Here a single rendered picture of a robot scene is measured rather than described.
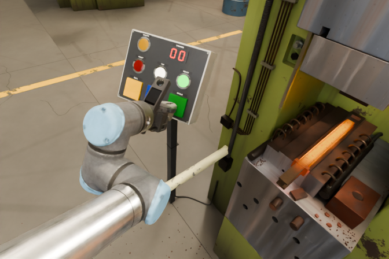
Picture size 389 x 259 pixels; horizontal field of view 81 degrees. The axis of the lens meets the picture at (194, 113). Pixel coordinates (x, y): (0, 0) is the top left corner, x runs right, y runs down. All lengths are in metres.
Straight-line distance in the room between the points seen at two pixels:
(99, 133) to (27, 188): 1.58
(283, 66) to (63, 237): 0.75
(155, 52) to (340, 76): 0.61
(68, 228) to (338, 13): 0.63
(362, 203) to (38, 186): 1.90
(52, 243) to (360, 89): 0.62
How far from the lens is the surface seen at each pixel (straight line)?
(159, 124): 0.71
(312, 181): 0.80
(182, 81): 0.85
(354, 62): 0.60
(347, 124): 1.02
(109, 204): 0.45
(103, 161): 0.57
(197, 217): 1.71
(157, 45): 0.91
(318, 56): 0.63
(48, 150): 2.26
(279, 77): 0.87
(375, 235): 1.03
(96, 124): 0.54
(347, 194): 0.82
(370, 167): 1.05
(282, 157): 0.82
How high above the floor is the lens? 1.55
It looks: 41 degrees down
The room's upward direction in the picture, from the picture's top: 5 degrees clockwise
